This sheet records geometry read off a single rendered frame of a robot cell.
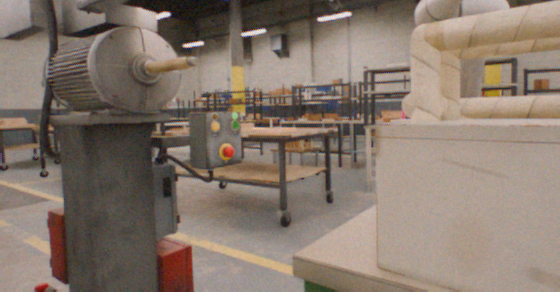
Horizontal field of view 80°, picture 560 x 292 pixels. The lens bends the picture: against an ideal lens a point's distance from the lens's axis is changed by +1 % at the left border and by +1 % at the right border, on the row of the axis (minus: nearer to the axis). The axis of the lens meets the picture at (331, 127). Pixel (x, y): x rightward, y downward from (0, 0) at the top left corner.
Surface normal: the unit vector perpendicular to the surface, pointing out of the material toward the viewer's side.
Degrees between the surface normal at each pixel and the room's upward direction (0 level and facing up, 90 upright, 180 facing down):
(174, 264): 90
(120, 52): 86
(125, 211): 90
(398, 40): 90
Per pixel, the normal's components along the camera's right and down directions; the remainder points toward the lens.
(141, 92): 0.83, 0.14
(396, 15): -0.53, 0.06
